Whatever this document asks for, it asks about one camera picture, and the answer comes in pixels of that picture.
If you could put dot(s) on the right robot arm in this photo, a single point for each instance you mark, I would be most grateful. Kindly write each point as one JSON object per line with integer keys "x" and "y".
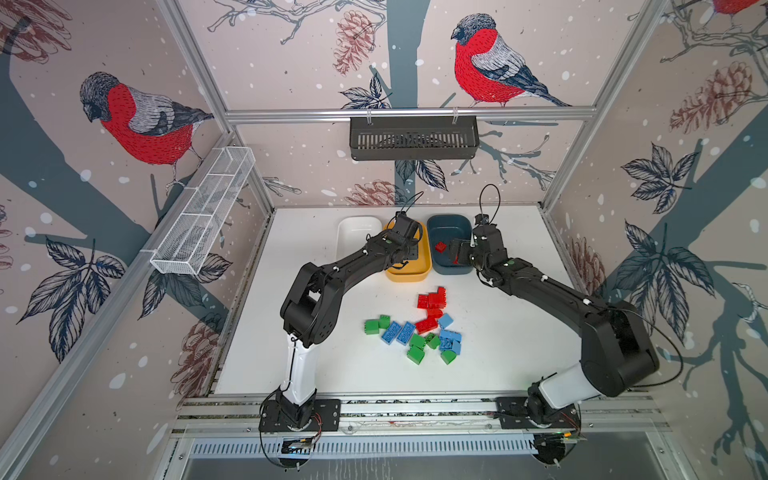
{"x": 616, "y": 350}

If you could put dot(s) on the white wire mesh basket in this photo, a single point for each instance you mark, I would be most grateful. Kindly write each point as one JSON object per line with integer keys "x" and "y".
{"x": 192, "y": 236}

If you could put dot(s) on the blue lego brick cluster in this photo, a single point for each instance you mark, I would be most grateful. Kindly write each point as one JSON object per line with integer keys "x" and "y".
{"x": 450, "y": 341}

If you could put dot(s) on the aluminium front rail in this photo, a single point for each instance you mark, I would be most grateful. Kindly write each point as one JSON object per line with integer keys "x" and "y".
{"x": 393, "y": 414}

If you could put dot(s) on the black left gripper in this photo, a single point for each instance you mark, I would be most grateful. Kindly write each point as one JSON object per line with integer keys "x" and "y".
{"x": 413, "y": 245}

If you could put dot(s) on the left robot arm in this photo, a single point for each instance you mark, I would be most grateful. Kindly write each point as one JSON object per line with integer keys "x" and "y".
{"x": 311, "y": 308}

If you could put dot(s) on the light blue small lego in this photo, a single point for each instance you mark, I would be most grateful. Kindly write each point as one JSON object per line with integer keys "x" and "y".
{"x": 445, "y": 321}

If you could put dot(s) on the blue long lego brick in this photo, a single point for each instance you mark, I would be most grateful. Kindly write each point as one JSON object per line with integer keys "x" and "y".
{"x": 405, "y": 334}
{"x": 391, "y": 333}

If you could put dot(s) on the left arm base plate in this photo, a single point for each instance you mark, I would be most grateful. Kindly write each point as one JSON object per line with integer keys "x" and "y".
{"x": 315, "y": 415}

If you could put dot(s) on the white plastic bin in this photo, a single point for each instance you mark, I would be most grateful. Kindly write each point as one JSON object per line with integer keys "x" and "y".
{"x": 352, "y": 234}

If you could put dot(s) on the green small lego brick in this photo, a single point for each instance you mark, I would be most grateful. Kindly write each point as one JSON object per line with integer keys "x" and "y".
{"x": 384, "y": 322}

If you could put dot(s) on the dark teal plastic bin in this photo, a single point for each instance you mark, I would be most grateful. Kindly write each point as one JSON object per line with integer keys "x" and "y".
{"x": 448, "y": 228}

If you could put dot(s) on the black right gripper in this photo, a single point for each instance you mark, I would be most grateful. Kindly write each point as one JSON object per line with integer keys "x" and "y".
{"x": 466, "y": 245}

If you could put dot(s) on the red lego brick low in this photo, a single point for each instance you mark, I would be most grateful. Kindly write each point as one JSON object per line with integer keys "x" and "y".
{"x": 431, "y": 322}

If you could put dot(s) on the yellow plastic bin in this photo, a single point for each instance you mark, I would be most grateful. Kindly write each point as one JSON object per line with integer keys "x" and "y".
{"x": 419, "y": 263}

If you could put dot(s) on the red long lego brick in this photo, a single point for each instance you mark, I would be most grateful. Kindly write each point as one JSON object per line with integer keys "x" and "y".
{"x": 436, "y": 300}

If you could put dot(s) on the black wire shelf basket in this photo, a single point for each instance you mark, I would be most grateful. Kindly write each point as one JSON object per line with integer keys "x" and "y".
{"x": 413, "y": 138}

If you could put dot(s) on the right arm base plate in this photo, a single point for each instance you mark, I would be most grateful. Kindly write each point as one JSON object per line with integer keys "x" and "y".
{"x": 518, "y": 413}

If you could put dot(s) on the green lego brick front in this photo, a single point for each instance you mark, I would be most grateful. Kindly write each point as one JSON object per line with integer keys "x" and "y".
{"x": 416, "y": 355}

